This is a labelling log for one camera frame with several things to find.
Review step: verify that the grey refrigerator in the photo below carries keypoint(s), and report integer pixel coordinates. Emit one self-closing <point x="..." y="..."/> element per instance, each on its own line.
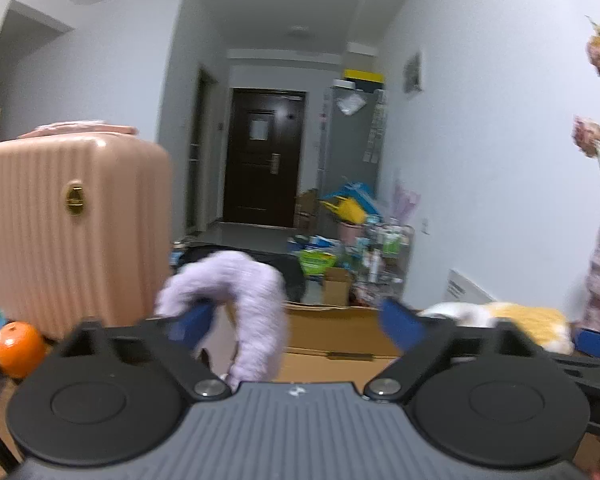
<point x="347" y="155"/>

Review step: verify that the orange cardboard box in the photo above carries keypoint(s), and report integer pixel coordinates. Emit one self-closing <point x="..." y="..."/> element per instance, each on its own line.
<point x="330" y="332"/>

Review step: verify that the white and yellow plush toy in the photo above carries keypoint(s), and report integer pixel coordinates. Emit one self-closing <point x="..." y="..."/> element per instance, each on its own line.
<point x="525" y="322"/>

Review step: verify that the pink bucket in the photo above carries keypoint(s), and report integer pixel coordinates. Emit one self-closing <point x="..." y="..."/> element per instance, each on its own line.
<point x="351" y="232"/>

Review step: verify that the white wall board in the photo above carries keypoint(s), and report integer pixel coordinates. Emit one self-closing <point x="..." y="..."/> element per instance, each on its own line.
<point x="467" y="287"/>

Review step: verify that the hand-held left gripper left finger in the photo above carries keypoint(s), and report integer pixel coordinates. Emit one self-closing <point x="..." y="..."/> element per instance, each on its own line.
<point x="192" y="321"/>

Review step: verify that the yellow dustpan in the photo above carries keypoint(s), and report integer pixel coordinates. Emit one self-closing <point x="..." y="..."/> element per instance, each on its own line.
<point x="347" y="210"/>

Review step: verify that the dark brown entrance door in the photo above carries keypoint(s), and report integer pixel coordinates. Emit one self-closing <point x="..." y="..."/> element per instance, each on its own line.
<point x="262" y="170"/>

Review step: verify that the green printed bag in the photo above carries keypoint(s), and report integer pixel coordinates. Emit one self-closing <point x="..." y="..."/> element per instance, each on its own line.
<point x="316" y="262"/>

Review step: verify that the orange fruit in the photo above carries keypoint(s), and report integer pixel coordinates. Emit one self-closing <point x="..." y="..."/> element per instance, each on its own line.
<point x="19" y="350"/>

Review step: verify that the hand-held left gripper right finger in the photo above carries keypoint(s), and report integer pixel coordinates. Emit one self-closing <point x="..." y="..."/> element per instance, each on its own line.
<point x="400" y="327"/>

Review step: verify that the yellow and black box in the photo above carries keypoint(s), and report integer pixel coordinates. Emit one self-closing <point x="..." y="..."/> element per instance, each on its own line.
<point x="364" y="79"/>

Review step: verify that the blue plastic frame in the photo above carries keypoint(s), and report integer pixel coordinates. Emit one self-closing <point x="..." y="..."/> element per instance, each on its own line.
<point x="360" y="192"/>

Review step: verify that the purple coral decoration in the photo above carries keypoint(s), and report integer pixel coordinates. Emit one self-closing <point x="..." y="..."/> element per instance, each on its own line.
<point x="406" y="200"/>

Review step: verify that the white wall outlet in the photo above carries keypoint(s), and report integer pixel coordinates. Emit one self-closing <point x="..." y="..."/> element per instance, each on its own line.
<point x="426" y="226"/>

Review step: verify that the lilac fluffy headband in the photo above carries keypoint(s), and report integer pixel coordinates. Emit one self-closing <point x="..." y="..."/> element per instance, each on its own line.
<point x="260" y="310"/>

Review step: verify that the folded umbrella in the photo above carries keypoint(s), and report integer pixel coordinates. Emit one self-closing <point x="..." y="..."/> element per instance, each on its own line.
<point x="376" y="132"/>

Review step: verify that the pink ribbed suitcase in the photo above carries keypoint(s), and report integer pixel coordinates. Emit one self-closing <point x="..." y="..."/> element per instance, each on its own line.
<point x="55" y="235"/>

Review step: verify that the clear plastic bag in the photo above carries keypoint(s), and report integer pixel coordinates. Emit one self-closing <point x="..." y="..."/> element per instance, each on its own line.
<point x="351" y="104"/>

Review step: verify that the small brown cardboard box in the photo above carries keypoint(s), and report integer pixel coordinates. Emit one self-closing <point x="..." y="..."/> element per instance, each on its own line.
<point x="336" y="287"/>

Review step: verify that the white wall electrical panel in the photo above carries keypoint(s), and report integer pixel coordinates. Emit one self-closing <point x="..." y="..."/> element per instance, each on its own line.
<point x="413" y="72"/>

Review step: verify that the open brown cardboard box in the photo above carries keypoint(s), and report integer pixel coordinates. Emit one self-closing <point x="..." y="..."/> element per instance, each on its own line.
<point x="306" y="210"/>

